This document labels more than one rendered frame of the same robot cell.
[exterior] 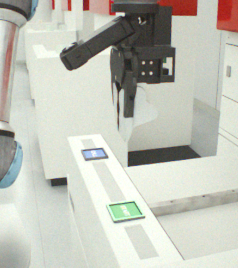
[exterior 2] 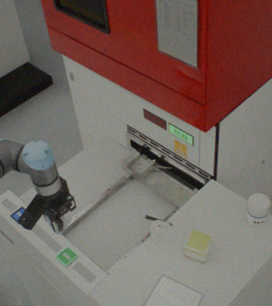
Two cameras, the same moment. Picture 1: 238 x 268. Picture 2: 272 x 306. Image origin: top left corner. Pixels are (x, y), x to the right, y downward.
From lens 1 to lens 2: 1.09 m
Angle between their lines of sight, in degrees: 33
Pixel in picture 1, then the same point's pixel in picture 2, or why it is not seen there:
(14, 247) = (5, 296)
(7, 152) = not seen: outside the picture
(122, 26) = (47, 202)
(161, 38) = (64, 194)
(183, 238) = (93, 239)
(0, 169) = not seen: outside the picture
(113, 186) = (49, 238)
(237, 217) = (118, 208)
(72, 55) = (30, 225)
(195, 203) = (90, 210)
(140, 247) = (86, 275)
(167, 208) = (75, 222)
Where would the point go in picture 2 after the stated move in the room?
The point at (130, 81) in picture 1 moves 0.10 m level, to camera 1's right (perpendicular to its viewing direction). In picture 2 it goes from (60, 222) to (90, 207)
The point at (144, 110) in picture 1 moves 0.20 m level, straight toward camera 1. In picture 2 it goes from (66, 222) to (91, 273)
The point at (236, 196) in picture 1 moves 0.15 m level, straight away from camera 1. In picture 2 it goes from (112, 192) to (107, 165)
